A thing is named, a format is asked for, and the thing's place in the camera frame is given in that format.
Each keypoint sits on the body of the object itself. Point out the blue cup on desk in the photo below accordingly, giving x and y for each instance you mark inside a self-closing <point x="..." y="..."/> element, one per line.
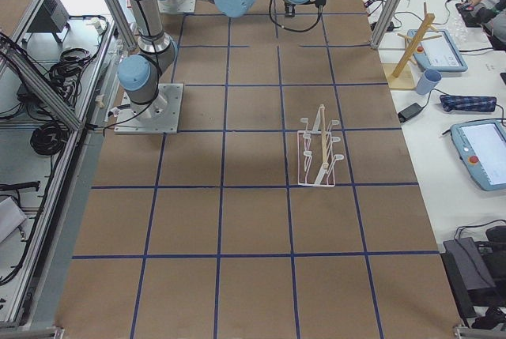
<point x="428" y="81"/>

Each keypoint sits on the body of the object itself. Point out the black power adapter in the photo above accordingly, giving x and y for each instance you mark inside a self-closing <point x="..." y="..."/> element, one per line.
<point x="409" y="112"/>

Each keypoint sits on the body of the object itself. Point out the wooden mug tree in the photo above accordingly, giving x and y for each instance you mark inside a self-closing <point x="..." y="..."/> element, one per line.
<point x="399" y="77"/>

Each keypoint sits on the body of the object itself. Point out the far teach pendant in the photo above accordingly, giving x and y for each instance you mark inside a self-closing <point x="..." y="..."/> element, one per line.
<point x="438" y="51"/>

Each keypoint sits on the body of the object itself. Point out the teach pendant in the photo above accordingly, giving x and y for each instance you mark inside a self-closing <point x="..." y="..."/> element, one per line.
<point x="438" y="51"/>
<point x="481" y="148"/>

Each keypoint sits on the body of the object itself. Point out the near teach pendant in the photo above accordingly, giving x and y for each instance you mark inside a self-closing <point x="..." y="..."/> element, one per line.
<point x="481" y="148"/>

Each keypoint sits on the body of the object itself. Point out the white wire cup rack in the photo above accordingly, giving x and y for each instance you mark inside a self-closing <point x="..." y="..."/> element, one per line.
<point x="316" y="158"/>

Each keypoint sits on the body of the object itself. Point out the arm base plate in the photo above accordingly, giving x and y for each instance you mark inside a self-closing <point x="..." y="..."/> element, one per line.
<point x="162" y="115"/>
<point x="175" y="7"/>

